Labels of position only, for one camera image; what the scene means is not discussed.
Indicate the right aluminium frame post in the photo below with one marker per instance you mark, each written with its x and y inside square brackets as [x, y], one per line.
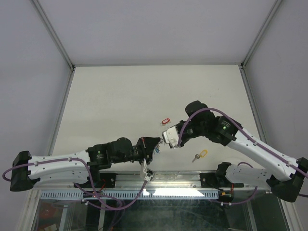
[261, 32]

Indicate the aluminium frame post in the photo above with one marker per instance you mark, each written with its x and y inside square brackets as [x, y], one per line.
[261, 32]
[52, 32]

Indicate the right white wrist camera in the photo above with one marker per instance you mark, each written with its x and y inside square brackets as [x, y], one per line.
[171, 137]

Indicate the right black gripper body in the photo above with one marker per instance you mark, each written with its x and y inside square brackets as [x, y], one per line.
[187, 132]

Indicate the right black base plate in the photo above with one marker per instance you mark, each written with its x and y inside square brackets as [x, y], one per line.
[210, 180]

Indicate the large keyring with coloured keys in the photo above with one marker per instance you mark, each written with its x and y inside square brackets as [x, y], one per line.
[157, 147]

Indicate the aluminium mounting rail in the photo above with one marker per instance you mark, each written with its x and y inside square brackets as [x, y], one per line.
[168, 179]

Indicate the grey slotted cable duct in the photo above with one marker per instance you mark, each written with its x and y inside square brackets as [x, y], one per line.
[157, 194]

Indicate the key with yellow tag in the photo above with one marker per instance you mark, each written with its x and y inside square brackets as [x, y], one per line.
[202, 154]

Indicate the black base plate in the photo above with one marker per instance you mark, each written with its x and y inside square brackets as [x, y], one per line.
[210, 180]
[105, 179]

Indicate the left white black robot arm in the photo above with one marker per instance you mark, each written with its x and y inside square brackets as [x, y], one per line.
[29, 171]

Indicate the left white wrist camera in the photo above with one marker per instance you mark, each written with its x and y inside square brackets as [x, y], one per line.
[145, 173]

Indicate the left aluminium frame post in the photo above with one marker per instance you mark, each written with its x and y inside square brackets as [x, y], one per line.
[52, 32]

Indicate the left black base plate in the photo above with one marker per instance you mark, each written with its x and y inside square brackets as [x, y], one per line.
[105, 179]

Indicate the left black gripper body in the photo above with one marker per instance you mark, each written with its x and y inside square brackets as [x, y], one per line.
[139, 153]

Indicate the key with red tag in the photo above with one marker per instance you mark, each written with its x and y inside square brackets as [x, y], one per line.
[165, 121]

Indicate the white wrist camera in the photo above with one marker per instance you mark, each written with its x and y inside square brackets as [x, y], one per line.
[145, 173]
[171, 137]

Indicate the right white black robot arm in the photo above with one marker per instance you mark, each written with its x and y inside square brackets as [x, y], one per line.
[281, 174]

